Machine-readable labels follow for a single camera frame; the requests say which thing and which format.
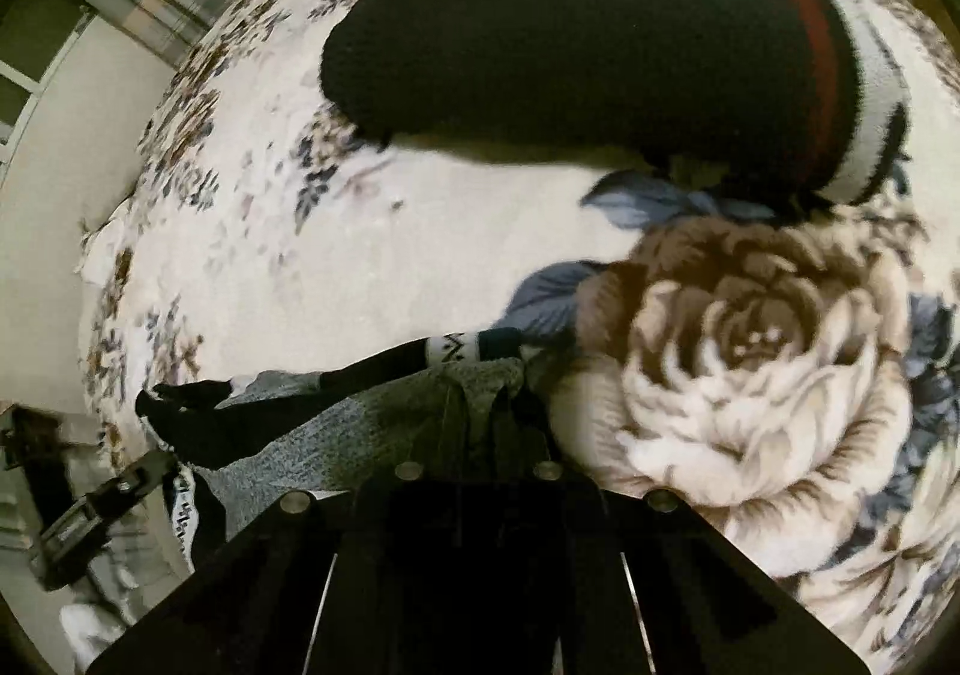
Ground floral printed blanket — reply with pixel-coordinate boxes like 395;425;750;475
75;0;960;665

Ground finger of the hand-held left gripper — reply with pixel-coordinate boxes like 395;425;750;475
84;450;181;518

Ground grey knit sock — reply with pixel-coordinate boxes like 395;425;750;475
196;356;527;507

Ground black white patterned garment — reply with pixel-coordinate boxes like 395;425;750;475
135;326;526;571

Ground folded black garment red stripe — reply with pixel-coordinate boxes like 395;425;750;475
320;0;912;207

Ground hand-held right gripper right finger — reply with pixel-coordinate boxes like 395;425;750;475
491;390;875;675

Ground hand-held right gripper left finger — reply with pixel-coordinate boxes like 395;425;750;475
86;375;470;675

